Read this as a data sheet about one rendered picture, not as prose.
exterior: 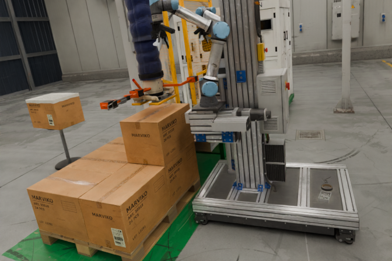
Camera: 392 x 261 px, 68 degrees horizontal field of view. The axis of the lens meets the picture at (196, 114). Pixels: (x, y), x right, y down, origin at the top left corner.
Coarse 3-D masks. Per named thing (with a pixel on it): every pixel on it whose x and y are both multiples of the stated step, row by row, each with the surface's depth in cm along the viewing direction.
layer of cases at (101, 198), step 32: (96, 160) 283; (192, 160) 299; (32, 192) 241; (64, 192) 228; (96, 192) 222; (128, 192) 216; (160, 192) 246; (64, 224) 235; (96, 224) 217; (128, 224) 208
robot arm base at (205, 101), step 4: (204, 96) 229; (212, 96) 230; (200, 100) 234; (204, 100) 230; (208, 100) 229; (212, 100) 230; (216, 100) 232; (200, 104) 233; (204, 104) 230; (208, 104) 229; (212, 104) 229; (216, 104) 232
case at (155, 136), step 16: (144, 112) 277; (160, 112) 270; (176, 112) 268; (128, 128) 256; (144, 128) 248; (160, 128) 245; (176, 128) 269; (128, 144) 261; (144, 144) 253; (160, 144) 246; (176, 144) 269; (128, 160) 267; (144, 160) 259; (160, 160) 251
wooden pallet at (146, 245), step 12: (192, 192) 304; (180, 204) 285; (168, 216) 257; (156, 228) 254; (48, 240) 253; (72, 240) 237; (144, 240) 225; (156, 240) 240; (84, 252) 235; (108, 252) 221; (120, 252) 215; (132, 252) 212; (144, 252) 225
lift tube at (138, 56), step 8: (152, 40) 249; (136, 48) 251; (144, 48) 248; (152, 48) 251; (136, 56) 255; (144, 56) 250; (152, 56) 251; (144, 64) 253; (152, 64) 253; (160, 64) 260; (144, 72) 254; (152, 72) 255
